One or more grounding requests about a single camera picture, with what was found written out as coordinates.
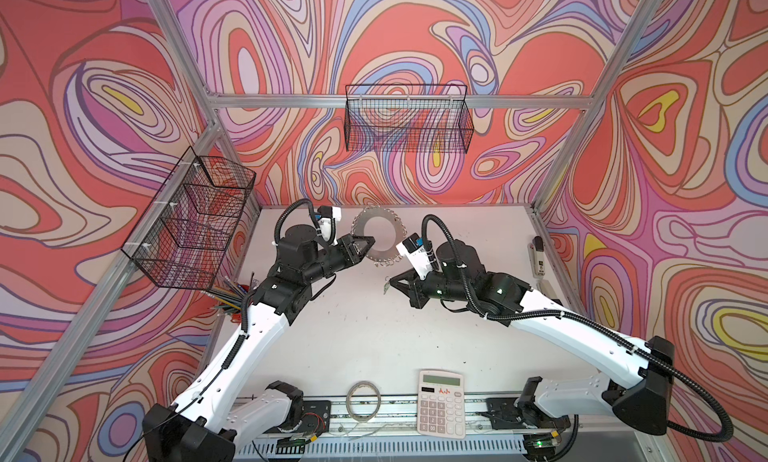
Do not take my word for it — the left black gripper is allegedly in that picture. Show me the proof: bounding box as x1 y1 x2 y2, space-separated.
300 237 376 289

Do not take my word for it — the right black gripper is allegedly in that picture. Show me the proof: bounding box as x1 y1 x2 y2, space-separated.
389 265 473 310

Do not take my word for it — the metal disc with keyrings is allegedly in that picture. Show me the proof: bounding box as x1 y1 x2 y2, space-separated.
352 206 406 266

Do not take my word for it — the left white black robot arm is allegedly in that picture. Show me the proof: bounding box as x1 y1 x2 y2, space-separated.
141 199 376 461

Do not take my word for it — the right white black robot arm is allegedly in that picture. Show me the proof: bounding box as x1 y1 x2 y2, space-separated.
389 214 734 443

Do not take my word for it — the white desk calculator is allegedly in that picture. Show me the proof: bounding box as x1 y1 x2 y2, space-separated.
416 370 467 440

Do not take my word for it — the white stapler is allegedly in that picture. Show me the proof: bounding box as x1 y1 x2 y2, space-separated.
529 236 546 279

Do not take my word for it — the red cup with pens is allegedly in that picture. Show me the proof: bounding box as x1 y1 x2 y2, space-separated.
201 275 250 323

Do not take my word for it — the clear tape roll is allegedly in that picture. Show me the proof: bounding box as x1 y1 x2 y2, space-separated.
345 381 383 423

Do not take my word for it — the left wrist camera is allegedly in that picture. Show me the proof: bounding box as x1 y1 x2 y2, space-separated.
316 206 342 245

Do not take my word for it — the black wire basket back wall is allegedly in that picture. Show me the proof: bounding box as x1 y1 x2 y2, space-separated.
344 83 475 154

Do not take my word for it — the black wire basket wall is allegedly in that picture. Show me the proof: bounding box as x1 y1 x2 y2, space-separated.
122 148 255 290
344 83 475 154

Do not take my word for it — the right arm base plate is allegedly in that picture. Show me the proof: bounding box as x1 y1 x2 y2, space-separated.
480 397 571 431

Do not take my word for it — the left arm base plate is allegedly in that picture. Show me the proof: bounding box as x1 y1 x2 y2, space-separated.
266 400 332 435

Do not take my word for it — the black wire basket left wall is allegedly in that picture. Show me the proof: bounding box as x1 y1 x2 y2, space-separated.
122 148 255 290

